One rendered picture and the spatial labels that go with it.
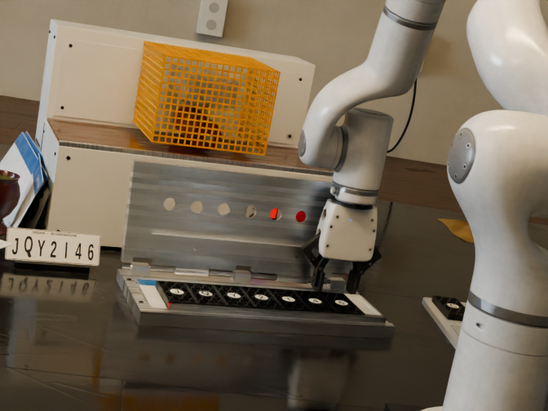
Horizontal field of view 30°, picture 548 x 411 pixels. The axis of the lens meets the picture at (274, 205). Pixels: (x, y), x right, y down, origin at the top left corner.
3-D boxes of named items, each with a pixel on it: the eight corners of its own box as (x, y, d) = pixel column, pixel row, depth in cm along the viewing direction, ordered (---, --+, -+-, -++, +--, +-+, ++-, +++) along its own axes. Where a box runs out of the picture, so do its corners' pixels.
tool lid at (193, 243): (134, 160, 172) (132, 159, 174) (121, 271, 174) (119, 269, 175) (369, 187, 187) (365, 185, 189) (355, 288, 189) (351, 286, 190)
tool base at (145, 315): (138, 324, 158) (142, 302, 157) (116, 279, 177) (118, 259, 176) (392, 338, 173) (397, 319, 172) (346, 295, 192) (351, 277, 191)
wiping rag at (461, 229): (528, 249, 256) (530, 244, 256) (465, 242, 251) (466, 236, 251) (489, 224, 277) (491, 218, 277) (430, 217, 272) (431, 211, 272)
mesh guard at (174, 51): (151, 142, 192) (165, 55, 188) (131, 120, 210) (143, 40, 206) (265, 155, 199) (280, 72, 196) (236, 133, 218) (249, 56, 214)
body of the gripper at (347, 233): (334, 199, 175) (321, 261, 177) (387, 205, 178) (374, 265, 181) (319, 187, 182) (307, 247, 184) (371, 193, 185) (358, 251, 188)
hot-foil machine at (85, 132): (43, 246, 188) (71, 40, 179) (24, 188, 224) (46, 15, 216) (408, 275, 214) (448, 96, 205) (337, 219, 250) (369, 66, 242)
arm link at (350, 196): (340, 187, 174) (337, 205, 175) (386, 193, 177) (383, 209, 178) (323, 175, 182) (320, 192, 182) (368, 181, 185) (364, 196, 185)
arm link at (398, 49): (351, 11, 157) (299, 175, 173) (445, 28, 162) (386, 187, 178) (338, -12, 165) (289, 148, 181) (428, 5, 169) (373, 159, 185)
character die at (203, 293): (196, 310, 163) (198, 302, 163) (183, 289, 172) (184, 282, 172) (226, 311, 165) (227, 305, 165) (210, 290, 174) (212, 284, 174)
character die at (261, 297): (254, 313, 167) (256, 307, 166) (238, 292, 176) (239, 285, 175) (282, 315, 168) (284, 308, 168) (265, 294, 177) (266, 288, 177)
